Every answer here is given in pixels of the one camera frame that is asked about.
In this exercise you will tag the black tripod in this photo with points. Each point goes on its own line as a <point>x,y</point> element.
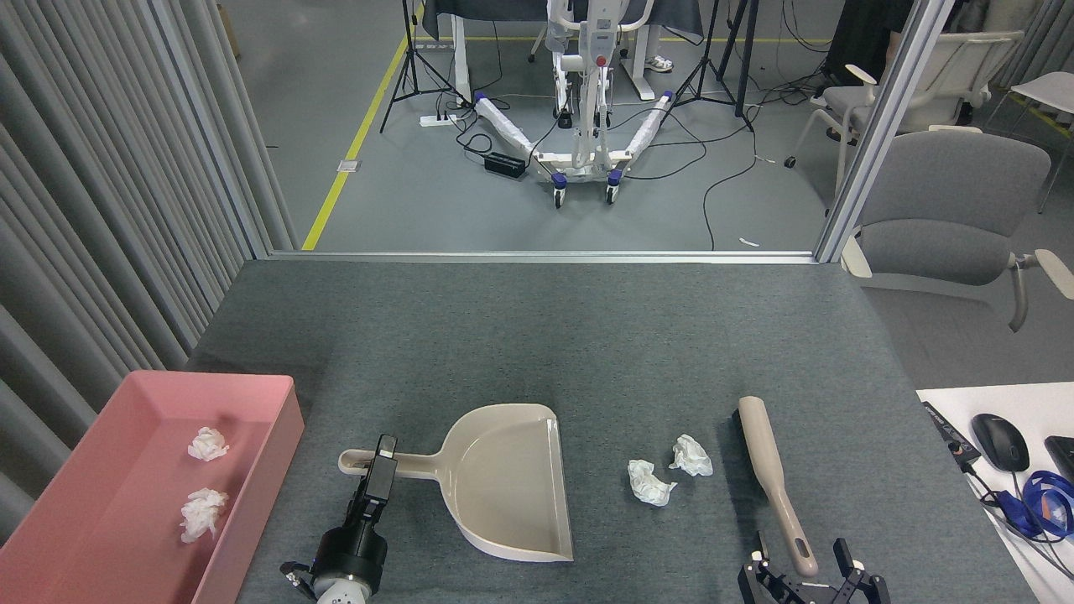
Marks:
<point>742,59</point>
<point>411,67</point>

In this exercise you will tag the grey office chair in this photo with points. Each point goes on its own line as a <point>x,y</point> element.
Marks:
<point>948,210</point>

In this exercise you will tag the person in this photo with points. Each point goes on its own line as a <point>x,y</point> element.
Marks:
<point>659,62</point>
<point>860,33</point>

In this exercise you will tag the silver table edge rail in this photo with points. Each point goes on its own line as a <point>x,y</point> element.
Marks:
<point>545,257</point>

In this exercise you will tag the beige plastic dustpan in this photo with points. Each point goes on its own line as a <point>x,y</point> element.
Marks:
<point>503,478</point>

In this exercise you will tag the small white table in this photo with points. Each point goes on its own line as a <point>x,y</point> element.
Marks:
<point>1049,88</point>

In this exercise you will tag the white wheeled stand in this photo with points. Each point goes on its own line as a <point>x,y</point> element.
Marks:
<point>587,101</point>

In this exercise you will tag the grey slatted curtain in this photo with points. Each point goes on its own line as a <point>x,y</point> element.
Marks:
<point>101,210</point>

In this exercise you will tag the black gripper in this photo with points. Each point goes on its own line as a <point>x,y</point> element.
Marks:
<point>818,596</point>
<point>352,554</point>

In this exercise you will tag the white power strip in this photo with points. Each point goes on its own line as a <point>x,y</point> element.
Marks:
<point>438,120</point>

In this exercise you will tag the white office chair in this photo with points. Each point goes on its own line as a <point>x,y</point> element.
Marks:
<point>940,84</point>

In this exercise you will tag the black computer mouse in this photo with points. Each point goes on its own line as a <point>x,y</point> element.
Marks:
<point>1000,443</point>

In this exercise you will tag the white side table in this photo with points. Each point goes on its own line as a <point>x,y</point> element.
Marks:
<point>1040,411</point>

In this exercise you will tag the metal floor plate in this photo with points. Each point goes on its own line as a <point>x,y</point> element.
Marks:
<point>349,165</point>

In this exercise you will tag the slim black device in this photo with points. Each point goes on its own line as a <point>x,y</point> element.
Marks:
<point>948,432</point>

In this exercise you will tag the silver aluminium post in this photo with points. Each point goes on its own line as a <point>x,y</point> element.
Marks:
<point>881,126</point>

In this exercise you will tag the pink plastic bin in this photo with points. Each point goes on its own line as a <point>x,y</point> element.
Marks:
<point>101,486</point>

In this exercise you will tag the beige hand brush black bristles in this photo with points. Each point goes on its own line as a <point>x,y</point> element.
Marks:
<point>762,436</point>

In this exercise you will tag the black flat item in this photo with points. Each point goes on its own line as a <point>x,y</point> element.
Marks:
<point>1062,457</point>

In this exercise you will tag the white paper ball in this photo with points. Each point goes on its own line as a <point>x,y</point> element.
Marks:
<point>692,455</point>
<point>648,485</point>
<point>207,445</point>
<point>203,512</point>

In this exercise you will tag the white desk with dark cloth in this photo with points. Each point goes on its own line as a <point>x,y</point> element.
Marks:
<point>503,8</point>

